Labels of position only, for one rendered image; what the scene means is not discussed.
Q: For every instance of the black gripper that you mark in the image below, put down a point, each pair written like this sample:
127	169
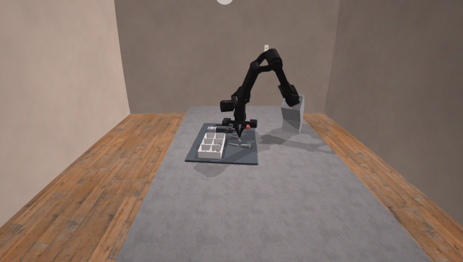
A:
239	119

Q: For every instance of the grey metal clevis fork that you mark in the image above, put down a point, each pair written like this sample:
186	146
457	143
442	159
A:
230	130

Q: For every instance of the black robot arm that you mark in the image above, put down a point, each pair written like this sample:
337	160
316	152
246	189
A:
243	93

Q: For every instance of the white compartment tray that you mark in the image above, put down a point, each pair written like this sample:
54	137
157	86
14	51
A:
210	145

